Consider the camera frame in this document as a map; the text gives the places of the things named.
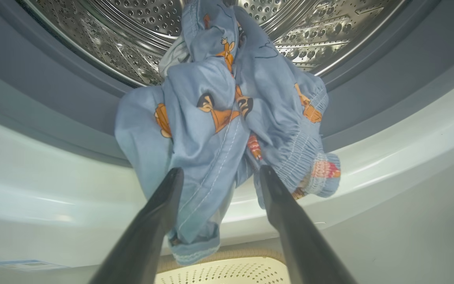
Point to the white front-load washing machine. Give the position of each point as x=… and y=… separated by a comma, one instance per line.
x=408, y=217

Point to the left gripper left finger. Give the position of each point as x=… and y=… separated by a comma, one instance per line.
x=144, y=244

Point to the blue bear-print garment white lining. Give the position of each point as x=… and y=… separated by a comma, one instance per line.
x=173, y=57

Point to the stainless steel washing machine drum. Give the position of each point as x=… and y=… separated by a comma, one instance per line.
x=112, y=35

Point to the cream perforated laundry basket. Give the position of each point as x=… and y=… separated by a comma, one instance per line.
x=227, y=272

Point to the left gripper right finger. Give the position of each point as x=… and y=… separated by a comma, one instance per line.
x=302, y=244

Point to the blue bear-print elastic-waist pants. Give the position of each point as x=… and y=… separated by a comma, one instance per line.
x=211, y=150

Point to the blue energy label sticker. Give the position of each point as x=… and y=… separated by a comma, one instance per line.
x=26, y=265

